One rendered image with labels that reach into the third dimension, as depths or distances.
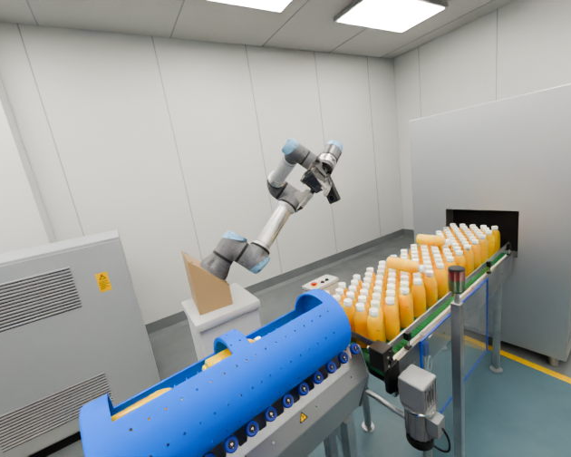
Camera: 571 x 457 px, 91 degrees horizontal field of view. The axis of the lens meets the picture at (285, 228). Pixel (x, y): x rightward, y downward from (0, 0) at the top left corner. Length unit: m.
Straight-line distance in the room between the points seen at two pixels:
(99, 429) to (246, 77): 3.96
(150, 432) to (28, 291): 1.76
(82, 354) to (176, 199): 1.91
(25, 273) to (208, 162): 2.22
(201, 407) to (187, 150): 3.21
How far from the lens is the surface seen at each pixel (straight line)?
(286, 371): 1.04
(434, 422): 1.47
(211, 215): 3.83
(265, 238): 1.46
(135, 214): 3.67
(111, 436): 0.94
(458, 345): 1.52
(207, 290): 1.40
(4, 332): 2.63
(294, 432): 1.22
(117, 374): 2.77
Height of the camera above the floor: 1.77
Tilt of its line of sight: 12 degrees down
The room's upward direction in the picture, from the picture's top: 9 degrees counter-clockwise
